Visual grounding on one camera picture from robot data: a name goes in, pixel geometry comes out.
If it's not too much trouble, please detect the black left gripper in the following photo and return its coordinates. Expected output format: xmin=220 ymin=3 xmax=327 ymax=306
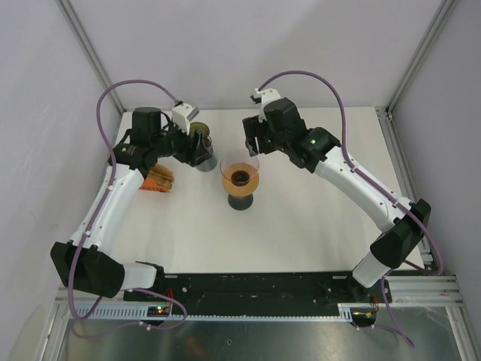
xmin=151 ymin=117 xmax=212 ymax=167

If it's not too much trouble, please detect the pink transparent cone dripper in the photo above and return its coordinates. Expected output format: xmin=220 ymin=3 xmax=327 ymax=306
xmin=219 ymin=150 xmax=259 ymax=187

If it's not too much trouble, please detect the wooden ring dripper holder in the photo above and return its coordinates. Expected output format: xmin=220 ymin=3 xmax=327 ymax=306
xmin=222 ymin=162 xmax=259 ymax=197

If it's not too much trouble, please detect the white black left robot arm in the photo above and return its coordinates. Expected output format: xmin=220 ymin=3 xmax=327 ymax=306
xmin=50 ymin=103 xmax=210 ymax=301

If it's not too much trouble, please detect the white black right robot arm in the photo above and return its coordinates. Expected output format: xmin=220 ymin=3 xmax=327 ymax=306
xmin=243 ymin=93 xmax=431 ymax=302

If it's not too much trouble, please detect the dark glass jar wooden band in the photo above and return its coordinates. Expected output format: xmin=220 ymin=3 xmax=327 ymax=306
xmin=190 ymin=122 xmax=217 ymax=172

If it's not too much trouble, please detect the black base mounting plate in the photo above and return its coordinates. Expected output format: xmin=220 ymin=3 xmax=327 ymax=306
xmin=123 ymin=272 xmax=392 ymax=317

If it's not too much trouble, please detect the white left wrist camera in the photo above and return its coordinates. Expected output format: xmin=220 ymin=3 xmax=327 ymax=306
xmin=171 ymin=102 xmax=199 ymax=135

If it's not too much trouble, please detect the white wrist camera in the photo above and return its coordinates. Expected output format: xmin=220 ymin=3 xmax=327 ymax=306
xmin=250 ymin=88 xmax=281 ymax=113
xmin=171 ymin=102 xmax=199 ymax=135

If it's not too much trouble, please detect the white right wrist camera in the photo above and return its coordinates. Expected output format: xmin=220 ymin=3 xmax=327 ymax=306
xmin=250 ymin=88 xmax=281 ymax=113

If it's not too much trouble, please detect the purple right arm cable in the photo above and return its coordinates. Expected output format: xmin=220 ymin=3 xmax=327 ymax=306
xmin=259 ymin=70 xmax=445 ymax=347

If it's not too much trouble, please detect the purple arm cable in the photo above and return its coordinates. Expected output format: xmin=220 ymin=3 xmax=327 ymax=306
xmin=68 ymin=79 xmax=189 ymax=338
xmin=259 ymin=70 xmax=445 ymax=347

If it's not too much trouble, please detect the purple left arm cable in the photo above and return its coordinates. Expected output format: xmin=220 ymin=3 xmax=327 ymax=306
xmin=68 ymin=79 xmax=189 ymax=338

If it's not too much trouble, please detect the aluminium corner post left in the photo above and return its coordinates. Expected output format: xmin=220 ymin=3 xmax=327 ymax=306
xmin=56 ymin=0 xmax=113 ymax=89

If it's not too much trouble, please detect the aluminium corner post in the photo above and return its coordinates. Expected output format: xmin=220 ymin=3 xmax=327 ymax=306
xmin=385 ymin=0 xmax=458 ymax=114
xmin=56 ymin=0 xmax=113 ymax=89

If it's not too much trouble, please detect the grey slotted cable duct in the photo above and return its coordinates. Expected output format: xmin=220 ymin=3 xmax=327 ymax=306
xmin=62 ymin=303 xmax=377 ymax=325

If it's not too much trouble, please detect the aluminium corner post right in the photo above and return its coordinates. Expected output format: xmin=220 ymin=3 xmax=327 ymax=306
xmin=385 ymin=0 xmax=458 ymax=114

